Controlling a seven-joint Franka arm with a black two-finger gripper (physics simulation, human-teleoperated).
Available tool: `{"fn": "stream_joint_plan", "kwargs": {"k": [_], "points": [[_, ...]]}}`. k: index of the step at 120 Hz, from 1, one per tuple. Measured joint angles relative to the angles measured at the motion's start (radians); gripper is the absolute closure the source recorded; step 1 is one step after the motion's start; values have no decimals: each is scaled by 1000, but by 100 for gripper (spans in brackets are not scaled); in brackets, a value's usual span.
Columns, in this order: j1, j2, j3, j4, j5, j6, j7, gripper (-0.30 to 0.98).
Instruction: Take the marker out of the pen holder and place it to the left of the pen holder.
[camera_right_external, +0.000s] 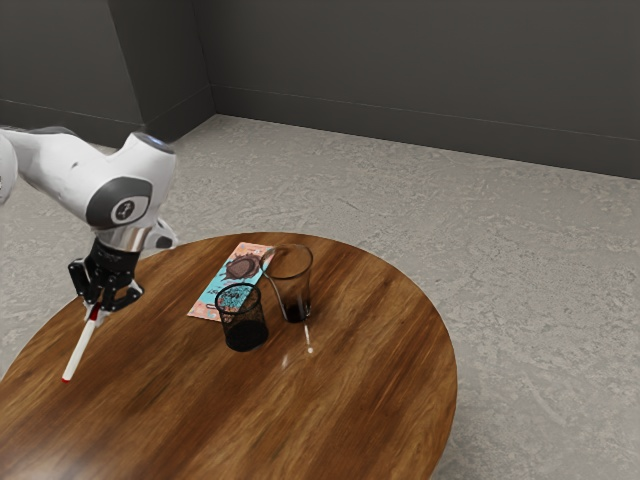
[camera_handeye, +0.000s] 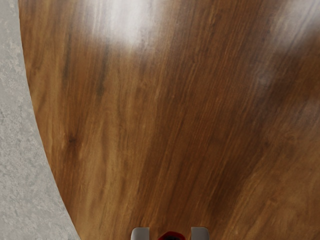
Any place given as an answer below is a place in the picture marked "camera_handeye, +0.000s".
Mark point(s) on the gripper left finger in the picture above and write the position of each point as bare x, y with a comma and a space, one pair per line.
140, 234

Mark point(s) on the red round object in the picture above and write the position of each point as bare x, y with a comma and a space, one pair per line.
172, 236

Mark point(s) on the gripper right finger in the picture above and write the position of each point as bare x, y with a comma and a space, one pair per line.
200, 234

